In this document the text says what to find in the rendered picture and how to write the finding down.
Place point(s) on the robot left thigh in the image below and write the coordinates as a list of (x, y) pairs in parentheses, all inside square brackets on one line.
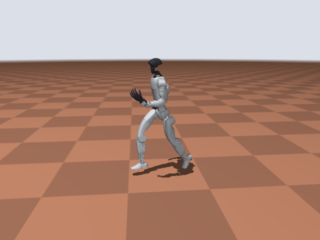
[(169, 130)]

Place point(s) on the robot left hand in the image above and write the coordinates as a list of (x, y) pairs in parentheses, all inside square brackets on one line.
[(136, 96)]

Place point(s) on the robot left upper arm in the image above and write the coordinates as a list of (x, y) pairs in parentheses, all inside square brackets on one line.
[(161, 83)]

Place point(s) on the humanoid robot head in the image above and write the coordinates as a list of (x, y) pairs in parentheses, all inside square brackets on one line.
[(154, 63)]

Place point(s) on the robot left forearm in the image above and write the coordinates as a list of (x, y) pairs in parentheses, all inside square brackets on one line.
[(153, 103)]

